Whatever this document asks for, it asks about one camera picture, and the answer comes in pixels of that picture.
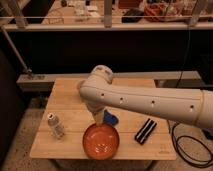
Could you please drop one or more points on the beige pointed end effector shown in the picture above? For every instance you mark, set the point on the beige pointed end effector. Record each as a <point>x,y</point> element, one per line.
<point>98,118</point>

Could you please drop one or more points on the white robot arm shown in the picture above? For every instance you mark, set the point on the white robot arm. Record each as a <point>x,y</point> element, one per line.
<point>188,106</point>

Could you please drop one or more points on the clear plastic bottle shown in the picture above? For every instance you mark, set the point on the clear plastic bottle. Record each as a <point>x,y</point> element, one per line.
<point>55,125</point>

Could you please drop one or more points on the blue crumpled cloth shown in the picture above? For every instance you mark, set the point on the blue crumpled cloth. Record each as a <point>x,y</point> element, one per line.
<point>110,118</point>

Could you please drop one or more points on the orange plate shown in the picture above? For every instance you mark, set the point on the orange plate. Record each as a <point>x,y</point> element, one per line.
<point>100,142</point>

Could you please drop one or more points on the translucent plastic cup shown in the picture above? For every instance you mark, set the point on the translucent plastic cup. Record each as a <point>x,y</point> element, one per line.
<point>79,85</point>

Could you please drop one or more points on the wooden table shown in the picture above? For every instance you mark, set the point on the wooden table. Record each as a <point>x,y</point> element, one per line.
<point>65,102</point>

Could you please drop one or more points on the black white striped block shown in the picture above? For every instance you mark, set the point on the black white striped block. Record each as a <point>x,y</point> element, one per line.
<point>144,132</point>

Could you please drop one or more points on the metal diagonal strut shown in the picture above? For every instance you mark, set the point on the metal diagonal strut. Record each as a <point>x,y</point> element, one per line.
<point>26,69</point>

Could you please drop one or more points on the grey metal frame rail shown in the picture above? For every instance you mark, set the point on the grey metal frame rail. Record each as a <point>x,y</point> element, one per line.
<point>113,27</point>

